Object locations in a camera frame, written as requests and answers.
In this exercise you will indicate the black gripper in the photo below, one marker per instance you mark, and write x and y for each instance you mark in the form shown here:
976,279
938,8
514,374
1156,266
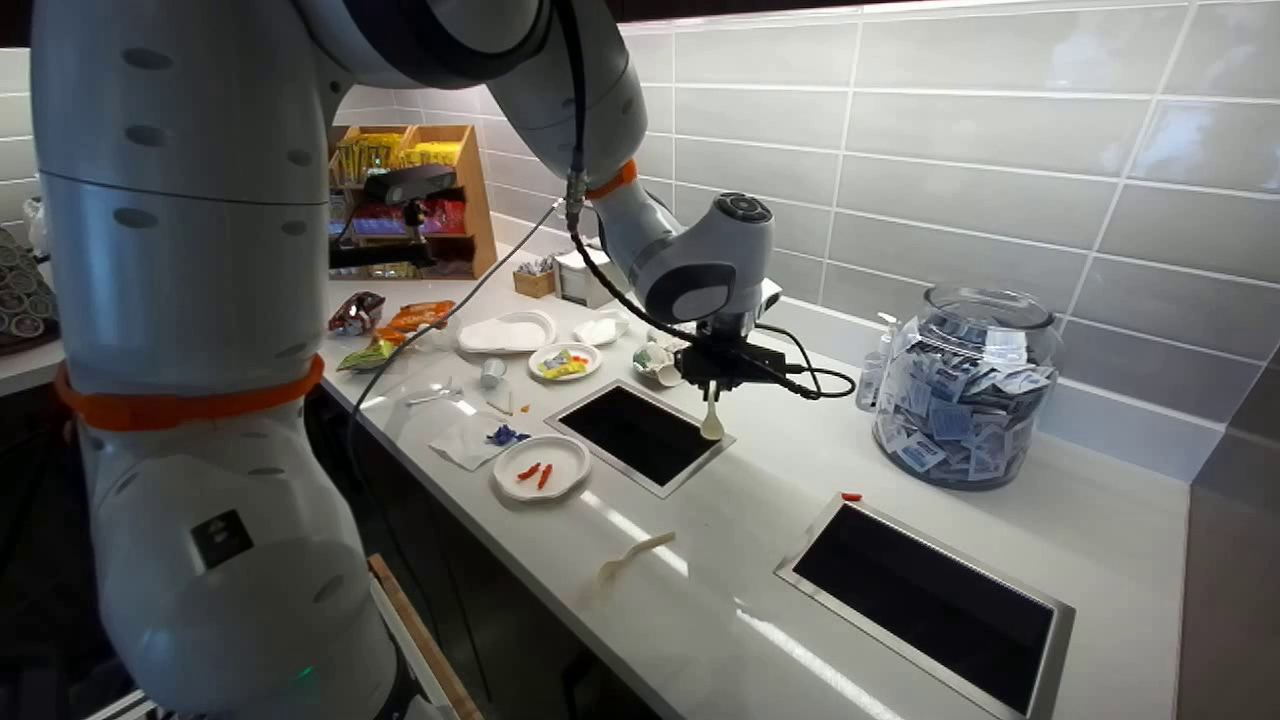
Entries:
733,362

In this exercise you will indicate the cream plastic spoon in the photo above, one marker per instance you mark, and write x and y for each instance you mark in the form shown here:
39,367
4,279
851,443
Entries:
713,426

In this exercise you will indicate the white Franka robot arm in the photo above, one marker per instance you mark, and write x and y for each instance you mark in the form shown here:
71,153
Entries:
201,266

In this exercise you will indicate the orange corn snack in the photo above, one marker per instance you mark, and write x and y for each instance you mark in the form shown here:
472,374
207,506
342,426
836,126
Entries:
544,476
530,468
851,499

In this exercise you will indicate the crushed patterned paper cup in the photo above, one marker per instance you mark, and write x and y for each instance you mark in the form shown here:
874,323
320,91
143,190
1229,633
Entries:
659,367

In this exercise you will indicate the black sink basin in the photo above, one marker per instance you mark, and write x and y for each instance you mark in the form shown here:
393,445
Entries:
642,434

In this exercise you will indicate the small white tray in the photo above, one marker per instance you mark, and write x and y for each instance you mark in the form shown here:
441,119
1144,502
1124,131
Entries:
597,331

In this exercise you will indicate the small plate with yellow food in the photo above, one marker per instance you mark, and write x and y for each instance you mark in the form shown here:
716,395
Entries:
563,362

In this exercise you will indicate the small clear pump bottle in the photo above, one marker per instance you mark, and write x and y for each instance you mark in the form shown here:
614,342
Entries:
874,374

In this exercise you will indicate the cream plastic fork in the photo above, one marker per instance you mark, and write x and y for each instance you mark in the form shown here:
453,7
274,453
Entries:
653,543

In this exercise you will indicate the white round plate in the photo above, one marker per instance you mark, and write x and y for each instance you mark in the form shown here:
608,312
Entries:
563,462

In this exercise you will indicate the silver napkin box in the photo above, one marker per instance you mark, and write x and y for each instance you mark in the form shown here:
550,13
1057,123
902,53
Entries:
583,283

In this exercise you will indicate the small brown box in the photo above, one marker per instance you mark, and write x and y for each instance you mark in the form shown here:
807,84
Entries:
534,279

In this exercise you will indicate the small blue packet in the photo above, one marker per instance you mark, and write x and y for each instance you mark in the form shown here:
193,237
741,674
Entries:
506,434

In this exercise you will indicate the white oval plate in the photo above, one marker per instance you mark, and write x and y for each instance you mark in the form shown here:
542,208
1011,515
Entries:
506,332

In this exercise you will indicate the small white cup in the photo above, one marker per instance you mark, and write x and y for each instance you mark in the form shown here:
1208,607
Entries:
492,374

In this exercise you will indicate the glass jar of blue packets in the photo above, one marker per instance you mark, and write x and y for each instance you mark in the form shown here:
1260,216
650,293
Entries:
961,401

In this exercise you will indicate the clear plastic bag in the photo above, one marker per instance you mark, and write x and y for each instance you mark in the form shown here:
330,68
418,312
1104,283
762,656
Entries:
447,420

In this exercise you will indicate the orange snack bag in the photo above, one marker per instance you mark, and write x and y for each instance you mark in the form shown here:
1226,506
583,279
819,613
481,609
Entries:
401,331

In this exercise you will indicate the wooden organizer shelf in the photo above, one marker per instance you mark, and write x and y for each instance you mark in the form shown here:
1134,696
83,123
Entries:
414,202

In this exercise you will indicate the dark snack bag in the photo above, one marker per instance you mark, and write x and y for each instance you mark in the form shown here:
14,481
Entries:
359,312

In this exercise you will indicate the wooden board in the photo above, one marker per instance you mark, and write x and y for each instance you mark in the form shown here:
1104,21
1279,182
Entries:
426,642

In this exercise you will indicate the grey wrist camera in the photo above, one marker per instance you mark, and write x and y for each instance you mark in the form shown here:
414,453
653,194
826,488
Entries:
767,296

